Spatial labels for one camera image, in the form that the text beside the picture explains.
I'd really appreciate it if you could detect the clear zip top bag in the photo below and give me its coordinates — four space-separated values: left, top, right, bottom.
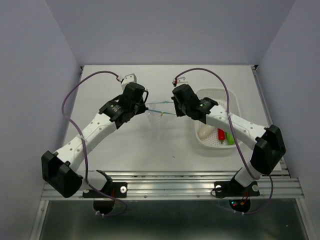
146 100 176 140

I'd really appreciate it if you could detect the white toy radish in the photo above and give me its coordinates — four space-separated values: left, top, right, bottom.
197 124 216 140

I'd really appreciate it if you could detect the green toy pepper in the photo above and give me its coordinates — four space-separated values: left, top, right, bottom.
224 132 235 146

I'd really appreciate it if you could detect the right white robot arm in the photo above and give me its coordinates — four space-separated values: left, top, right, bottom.
171 84 286 195

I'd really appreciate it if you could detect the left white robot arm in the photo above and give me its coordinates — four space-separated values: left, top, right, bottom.
41 82 149 198

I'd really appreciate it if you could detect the white perforated plastic basket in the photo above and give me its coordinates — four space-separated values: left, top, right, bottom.
194 88 241 149

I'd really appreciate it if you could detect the red toy chili pepper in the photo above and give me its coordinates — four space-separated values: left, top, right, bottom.
218 128 226 144

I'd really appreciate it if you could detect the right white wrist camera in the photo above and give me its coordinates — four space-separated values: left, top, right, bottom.
172 76 189 88

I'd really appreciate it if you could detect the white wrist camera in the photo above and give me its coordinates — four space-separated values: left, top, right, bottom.
120 73 137 91
172 76 189 88

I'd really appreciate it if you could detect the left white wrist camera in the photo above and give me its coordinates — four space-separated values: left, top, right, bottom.
120 73 137 91

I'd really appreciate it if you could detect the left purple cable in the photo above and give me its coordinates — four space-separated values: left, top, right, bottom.
61 70 128 218

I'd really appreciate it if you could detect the purple cable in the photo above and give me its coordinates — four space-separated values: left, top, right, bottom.
172 67 273 216
61 70 128 218

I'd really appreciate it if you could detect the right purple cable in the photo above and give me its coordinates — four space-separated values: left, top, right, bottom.
172 67 273 216

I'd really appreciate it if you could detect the aluminium frame rail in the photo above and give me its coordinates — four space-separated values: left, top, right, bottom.
41 171 303 201

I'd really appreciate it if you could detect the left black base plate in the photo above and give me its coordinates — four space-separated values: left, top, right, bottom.
82 181 128 199

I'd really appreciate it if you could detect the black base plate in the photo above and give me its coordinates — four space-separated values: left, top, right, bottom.
210 180 260 199
82 181 128 199

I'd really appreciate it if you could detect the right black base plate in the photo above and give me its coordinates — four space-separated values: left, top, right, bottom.
210 180 260 199

